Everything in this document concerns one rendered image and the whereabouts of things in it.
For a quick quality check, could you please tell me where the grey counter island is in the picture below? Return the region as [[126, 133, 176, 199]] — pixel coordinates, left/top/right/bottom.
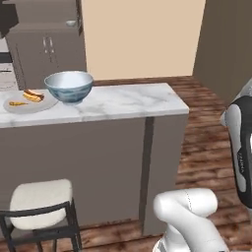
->
[[0, 82, 190, 236]]

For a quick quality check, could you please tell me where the large blue-grey bowl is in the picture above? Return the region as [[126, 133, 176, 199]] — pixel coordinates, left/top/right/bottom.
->
[[43, 70, 95, 105]]

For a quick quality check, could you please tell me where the grey plate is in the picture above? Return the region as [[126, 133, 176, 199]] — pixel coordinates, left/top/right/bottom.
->
[[3, 89, 60, 115]]

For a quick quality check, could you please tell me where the brown grilled food piece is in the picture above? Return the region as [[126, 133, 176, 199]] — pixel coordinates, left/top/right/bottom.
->
[[22, 89, 45, 103]]

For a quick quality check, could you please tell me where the small orange food piece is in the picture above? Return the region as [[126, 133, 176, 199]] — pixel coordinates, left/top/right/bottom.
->
[[8, 100, 30, 107]]

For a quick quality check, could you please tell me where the grey cupboard run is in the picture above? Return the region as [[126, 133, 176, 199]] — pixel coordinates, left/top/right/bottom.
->
[[5, 0, 88, 91]]

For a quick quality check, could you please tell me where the black stool with white cushion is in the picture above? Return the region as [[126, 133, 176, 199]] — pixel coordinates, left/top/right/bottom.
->
[[0, 178, 84, 252]]

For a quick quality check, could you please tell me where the tall grey cabinet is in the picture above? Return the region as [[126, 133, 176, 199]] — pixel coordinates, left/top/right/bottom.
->
[[192, 0, 252, 107]]

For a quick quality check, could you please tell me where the white oven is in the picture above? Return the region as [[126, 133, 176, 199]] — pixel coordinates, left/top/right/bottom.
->
[[0, 37, 20, 93]]

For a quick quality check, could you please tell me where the dark range hood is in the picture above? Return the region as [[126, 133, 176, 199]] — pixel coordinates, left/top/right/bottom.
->
[[0, 0, 20, 39]]

